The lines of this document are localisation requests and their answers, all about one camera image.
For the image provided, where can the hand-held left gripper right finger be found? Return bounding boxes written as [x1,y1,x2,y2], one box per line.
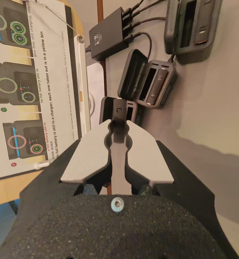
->
[124,120,175,185]

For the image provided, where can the red-edged black battery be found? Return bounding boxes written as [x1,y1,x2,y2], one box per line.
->
[148,68,169,107]
[194,0,212,45]

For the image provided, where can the black charging cable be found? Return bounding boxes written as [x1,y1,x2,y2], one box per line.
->
[125,32,153,62]
[125,0,146,17]
[129,16,169,27]

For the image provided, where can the wooden sign board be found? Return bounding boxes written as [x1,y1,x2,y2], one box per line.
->
[0,0,86,207]

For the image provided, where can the white stand base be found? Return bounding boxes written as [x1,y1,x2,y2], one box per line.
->
[86,62,108,127]

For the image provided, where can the black battery charger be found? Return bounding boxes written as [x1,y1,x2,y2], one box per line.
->
[100,96,144,127]
[164,0,223,65]
[118,49,177,109]

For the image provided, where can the black usb hub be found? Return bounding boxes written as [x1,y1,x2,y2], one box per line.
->
[88,7,134,61]

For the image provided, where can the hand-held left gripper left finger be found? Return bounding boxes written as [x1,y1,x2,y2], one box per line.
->
[61,120,113,184]

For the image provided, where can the instruction board on stand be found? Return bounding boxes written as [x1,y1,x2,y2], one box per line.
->
[0,0,78,181]

